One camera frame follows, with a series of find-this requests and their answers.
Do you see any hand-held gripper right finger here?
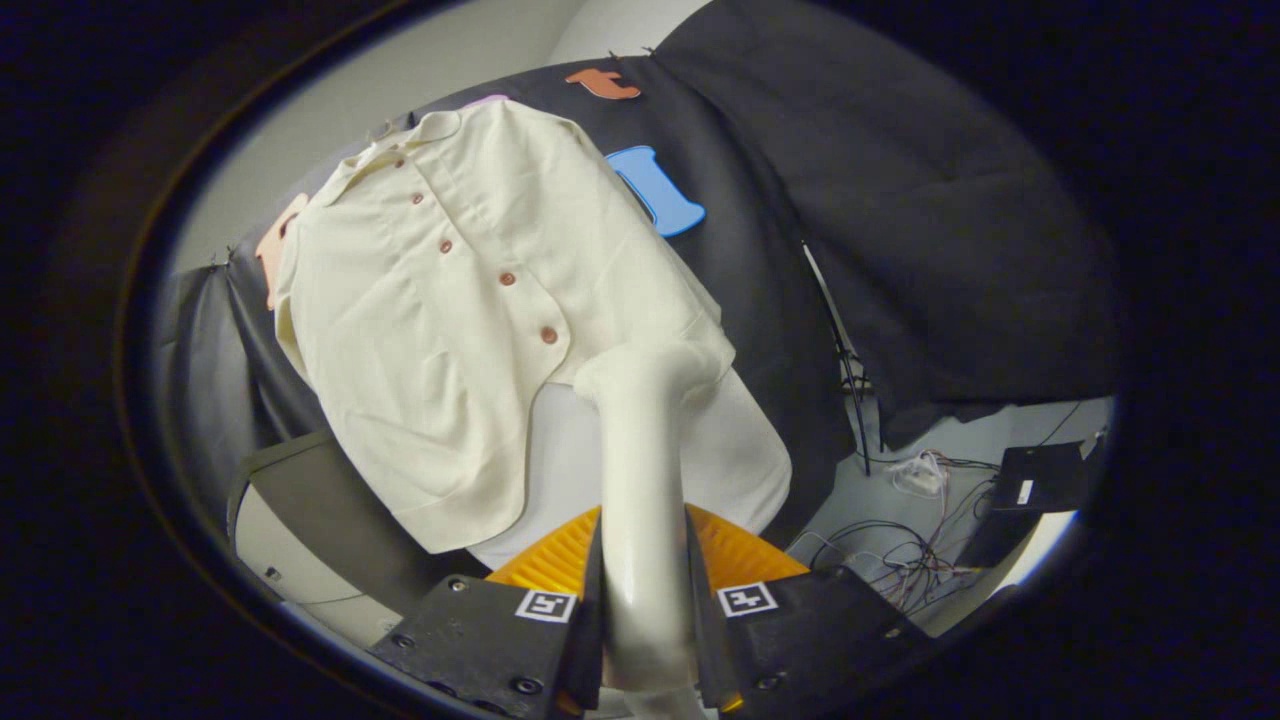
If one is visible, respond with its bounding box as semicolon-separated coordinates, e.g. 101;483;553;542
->
686;503;931;713

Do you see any cream button-up shirt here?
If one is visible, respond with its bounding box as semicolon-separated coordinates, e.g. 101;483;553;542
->
272;100;736;554

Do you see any black backdrop cloth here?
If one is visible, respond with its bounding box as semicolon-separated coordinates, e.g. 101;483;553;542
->
160;0;1121;551

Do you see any white power adapter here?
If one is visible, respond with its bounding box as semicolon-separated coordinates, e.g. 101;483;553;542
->
890;450;949;498

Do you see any white ironing pad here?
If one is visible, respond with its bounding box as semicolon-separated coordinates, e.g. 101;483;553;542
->
470;370;793;571

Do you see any tangle of floor cables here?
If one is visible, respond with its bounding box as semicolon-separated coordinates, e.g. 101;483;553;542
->
790;455;1001;613

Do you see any grey cabinet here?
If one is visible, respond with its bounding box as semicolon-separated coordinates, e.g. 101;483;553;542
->
228;430;491;641

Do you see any black electronic box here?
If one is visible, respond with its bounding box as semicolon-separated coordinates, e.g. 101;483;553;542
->
955;442;1091;569

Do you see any white garment steamer wand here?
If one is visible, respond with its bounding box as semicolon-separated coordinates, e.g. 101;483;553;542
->
572;340;736;720

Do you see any thin metal pole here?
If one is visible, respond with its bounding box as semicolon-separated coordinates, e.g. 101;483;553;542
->
800;240;873;476

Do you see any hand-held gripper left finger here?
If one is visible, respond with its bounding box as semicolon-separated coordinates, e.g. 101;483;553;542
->
368;505;604;719

